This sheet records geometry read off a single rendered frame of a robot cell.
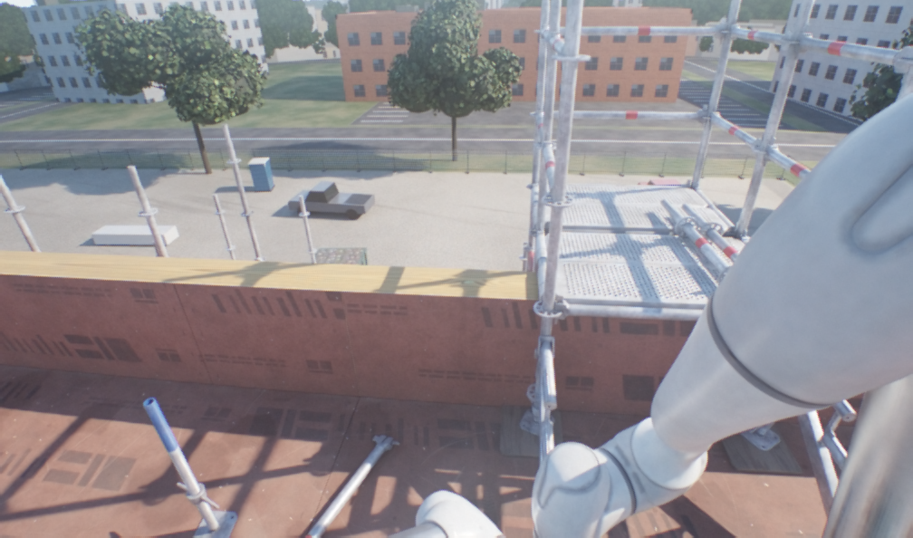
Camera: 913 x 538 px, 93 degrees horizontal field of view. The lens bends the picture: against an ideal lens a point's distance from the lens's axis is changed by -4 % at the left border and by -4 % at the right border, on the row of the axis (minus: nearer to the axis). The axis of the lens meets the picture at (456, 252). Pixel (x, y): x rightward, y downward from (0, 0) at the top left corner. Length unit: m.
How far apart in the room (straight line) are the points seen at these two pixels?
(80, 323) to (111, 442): 0.72
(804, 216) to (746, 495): 2.29
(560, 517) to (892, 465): 0.37
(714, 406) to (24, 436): 3.25
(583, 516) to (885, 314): 0.50
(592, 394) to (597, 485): 1.84
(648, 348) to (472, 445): 0.96
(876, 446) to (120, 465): 2.79
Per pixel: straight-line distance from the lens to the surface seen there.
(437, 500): 1.22
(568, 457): 0.69
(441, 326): 2.22
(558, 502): 0.69
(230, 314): 2.60
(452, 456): 2.36
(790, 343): 0.31
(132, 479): 2.77
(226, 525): 2.39
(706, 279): 2.36
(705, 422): 0.41
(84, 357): 3.48
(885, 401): 0.50
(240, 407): 2.84
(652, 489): 0.76
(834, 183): 0.29
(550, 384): 1.88
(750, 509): 2.50
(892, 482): 0.53
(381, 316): 2.25
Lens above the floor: 1.90
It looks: 29 degrees down
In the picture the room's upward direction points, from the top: 1 degrees counter-clockwise
